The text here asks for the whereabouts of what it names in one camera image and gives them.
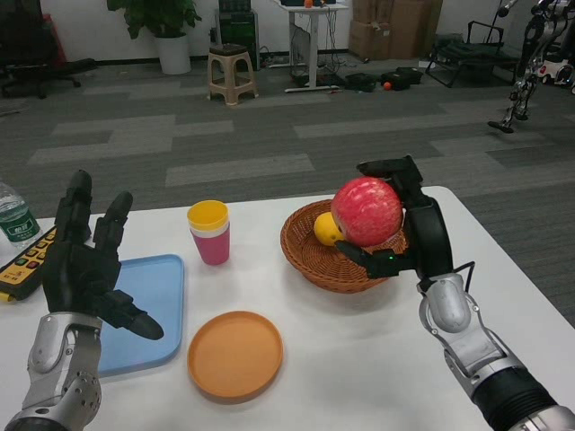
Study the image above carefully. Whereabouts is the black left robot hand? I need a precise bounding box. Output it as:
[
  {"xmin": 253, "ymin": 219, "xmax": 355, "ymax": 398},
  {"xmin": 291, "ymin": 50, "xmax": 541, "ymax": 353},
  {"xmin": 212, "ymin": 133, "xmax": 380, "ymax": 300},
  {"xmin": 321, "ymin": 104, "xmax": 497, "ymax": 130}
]
[{"xmin": 41, "ymin": 169, "xmax": 164, "ymax": 341}]

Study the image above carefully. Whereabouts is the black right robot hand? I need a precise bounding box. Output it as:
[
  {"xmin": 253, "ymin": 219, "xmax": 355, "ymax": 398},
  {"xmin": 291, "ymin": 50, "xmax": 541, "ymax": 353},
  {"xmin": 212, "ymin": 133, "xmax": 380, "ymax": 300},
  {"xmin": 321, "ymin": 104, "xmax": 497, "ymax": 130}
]
[{"xmin": 334, "ymin": 154, "xmax": 452, "ymax": 282}]

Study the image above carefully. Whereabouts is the red apple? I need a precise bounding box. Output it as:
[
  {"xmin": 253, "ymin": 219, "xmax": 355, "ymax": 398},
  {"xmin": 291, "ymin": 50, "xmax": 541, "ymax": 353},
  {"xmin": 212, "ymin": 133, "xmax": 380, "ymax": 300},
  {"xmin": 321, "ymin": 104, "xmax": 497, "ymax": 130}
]
[{"xmin": 331, "ymin": 176, "xmax": 404, "ymax": 248}]

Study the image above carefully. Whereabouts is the yellow black remote controller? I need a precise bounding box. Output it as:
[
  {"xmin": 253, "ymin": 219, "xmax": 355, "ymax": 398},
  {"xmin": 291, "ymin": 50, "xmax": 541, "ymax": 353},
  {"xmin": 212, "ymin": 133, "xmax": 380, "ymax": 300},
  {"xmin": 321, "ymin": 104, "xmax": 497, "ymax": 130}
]
[{"xmin": 0, "ymin": 224, "xmax": 62, "ymax": 303}]

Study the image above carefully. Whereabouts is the blue rectangular tray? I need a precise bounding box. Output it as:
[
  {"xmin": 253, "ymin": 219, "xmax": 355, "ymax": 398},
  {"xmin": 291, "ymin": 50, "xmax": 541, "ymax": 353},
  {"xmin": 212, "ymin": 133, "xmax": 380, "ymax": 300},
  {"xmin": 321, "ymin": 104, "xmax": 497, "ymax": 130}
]
[{"xmin": 96, "ymin": 253, "xmax": 186, "ymax": 379}]

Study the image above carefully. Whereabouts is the clear water bottle green label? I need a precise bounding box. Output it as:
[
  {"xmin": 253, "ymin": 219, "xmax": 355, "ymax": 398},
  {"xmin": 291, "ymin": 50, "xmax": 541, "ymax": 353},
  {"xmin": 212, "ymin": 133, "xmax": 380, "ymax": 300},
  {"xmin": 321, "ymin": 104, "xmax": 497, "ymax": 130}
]
[{"xmin": 0, "ymin": 180, "xmax": 42, "ymax": 251}]

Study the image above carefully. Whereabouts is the yellow lemon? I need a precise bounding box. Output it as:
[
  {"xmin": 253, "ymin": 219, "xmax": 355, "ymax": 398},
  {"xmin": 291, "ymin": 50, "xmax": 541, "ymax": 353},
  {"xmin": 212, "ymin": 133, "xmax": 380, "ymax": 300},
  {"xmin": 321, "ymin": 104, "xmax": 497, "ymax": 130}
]
[{"xmin": 313, "ymin": 212, "xmax": 349, "ymax": 247}]

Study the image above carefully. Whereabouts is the brown wicker basket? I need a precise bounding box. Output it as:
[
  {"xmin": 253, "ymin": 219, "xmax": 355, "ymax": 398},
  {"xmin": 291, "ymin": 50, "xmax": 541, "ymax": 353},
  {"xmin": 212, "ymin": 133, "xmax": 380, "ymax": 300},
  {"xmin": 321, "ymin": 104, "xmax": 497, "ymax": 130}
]
[{"xmin": 279, "ymin": 199, "xmax": 412, "ymax": 295}]

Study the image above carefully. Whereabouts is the pink plastic cup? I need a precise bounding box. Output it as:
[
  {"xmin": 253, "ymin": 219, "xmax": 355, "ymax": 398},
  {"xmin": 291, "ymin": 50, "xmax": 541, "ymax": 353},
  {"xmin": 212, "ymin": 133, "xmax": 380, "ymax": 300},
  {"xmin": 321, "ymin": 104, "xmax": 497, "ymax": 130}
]
[{"xmin": 191, "ymin": 228, "xmax": 233, "ymax": 266}]

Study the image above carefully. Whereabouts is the white plastic cup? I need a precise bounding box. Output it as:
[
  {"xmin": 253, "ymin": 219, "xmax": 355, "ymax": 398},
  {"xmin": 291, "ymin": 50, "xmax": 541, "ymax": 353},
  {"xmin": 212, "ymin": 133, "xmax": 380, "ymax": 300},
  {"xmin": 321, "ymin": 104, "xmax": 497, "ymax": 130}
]
[{"xmin": 189, "ymin": 222, "xmax": 231, "ymax": 240}]

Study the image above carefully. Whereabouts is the yellow plastic cup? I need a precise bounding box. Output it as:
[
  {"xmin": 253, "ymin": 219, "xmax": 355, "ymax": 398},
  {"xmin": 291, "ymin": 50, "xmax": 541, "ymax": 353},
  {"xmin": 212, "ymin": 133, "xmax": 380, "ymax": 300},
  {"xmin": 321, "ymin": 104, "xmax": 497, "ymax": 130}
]
[{"xmin": 186, "ymin": 200, "xmax": 230, "ymax": 233}]

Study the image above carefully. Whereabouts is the large black floor case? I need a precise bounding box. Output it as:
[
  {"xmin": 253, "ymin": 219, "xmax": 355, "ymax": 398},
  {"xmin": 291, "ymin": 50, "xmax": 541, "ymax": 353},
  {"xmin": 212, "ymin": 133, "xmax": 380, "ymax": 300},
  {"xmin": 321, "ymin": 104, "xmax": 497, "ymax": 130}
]
[{"xmin": 380, "ymin": 66, "xmax": 423, "ymax": 92}]

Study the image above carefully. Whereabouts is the small black floor case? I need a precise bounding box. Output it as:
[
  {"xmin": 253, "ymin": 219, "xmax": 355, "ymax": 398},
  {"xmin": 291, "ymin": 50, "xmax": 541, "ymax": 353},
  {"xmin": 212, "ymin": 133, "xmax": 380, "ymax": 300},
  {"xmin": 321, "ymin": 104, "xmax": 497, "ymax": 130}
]
[{"xmin": 344, "ymin": 74, "xmax": 377, "ymax": 93}]

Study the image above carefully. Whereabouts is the orange round plate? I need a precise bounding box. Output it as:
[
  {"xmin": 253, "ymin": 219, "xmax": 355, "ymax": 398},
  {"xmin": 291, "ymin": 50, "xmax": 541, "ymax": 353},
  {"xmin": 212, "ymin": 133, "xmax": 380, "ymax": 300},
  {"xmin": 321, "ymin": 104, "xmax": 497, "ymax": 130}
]
[{"xmin": 186, "ymin": 311, "xmax": 285, "ymax": 400}]

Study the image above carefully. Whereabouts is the black folding cot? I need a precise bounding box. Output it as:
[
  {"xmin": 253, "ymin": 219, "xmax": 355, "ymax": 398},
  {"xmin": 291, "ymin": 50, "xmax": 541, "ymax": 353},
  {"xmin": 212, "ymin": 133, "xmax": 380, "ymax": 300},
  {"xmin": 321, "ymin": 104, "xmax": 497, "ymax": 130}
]
[{"xmin": 424, "ymin": 20, "xmax": 525, "ymax": 89}]

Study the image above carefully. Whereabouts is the medium brown carton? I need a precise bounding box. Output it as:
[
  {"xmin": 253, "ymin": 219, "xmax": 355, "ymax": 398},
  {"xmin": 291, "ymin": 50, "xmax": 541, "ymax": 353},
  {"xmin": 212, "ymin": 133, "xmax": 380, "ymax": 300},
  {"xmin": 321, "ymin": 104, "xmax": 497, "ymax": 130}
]
[{"xmin": 349, "ymin": 20, "xmax": 392, "ymax": 62}]

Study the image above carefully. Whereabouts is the white wheeled vehicle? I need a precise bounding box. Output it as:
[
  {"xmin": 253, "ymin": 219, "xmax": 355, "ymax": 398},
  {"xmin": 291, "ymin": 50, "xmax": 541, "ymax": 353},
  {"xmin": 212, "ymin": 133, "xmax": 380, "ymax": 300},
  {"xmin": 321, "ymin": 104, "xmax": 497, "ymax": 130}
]
[{"xmin": 536, "ymin": 57, "xmax": 575, "ymax": 93}]

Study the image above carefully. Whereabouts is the large brown carton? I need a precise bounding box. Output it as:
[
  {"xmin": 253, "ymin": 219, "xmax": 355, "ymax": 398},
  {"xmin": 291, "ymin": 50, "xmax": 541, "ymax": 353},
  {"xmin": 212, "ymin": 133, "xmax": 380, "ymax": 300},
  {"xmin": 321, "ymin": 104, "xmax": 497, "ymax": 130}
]
[{"xmin": 388, "ymin": 0, "xmax": 444, "ymax": 59}]

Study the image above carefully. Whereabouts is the silver humanoid robot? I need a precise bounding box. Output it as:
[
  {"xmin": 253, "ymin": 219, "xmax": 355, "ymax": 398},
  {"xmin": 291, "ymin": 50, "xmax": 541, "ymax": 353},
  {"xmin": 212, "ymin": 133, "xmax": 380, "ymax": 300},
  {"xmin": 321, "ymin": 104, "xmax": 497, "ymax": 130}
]
[{"xmin": 487, "ymin": 0, "xmax": 567, "ymax": 135}]

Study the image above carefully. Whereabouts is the white standing desk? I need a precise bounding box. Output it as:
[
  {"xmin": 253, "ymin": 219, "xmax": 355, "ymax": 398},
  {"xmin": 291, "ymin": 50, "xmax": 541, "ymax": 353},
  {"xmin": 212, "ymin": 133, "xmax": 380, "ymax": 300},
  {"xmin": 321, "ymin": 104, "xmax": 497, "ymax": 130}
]
[{"xmin": 280, "ymin": 0, "xmax": 349, "ymax": 94}]

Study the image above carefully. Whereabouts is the small brown carton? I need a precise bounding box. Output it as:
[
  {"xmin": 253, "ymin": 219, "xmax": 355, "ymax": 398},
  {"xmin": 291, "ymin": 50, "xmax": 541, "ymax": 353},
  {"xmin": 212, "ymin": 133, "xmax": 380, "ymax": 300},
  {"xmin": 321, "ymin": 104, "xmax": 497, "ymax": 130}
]
[{"xmin": 352, "ymin": 0, "xmax": 392, "ymax": 23}]

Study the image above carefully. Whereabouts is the potted plant in white pot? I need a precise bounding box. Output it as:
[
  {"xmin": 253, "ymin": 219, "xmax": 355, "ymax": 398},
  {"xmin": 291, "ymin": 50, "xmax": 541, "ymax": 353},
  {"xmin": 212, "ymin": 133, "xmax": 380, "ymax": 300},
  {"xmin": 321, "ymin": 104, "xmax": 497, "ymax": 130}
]
[{"xmin": 106, "ymin": 0, "xmax": 203, "ymax": 75}]

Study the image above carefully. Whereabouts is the black office chair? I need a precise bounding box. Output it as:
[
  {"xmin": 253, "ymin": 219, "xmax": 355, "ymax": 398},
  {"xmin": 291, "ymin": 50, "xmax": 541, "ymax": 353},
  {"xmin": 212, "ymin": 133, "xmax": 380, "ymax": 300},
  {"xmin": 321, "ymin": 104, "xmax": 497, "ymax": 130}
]
[{"xmin": 0, "ymin": 0, "xmax": 98, "ymax": 100}]

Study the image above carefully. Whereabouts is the beige stool with dark seat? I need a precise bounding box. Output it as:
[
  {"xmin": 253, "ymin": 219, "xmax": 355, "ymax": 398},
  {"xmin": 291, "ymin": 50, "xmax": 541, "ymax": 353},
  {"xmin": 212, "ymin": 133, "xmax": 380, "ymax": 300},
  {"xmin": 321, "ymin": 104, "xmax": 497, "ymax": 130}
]
[{"xmin": 207, "ymin": 43, "xmax": 261, "ymax": 107}]

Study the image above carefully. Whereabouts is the black equipment rack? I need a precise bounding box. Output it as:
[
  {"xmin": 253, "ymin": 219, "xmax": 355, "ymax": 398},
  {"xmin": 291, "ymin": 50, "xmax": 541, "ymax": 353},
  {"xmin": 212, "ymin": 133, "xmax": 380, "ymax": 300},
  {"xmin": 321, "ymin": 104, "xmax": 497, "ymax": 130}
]
[{"xmin": 217, "ymin": 0, "xmax": 261, "ymax": 72}]

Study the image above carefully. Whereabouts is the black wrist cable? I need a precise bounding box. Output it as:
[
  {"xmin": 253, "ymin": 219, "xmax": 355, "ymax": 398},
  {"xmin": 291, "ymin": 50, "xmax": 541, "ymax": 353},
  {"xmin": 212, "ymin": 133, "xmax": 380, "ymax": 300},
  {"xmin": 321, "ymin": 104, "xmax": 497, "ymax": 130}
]
[{"xmin": 451, "ymin": 260, "xmax": 476, "ymax": 300}]

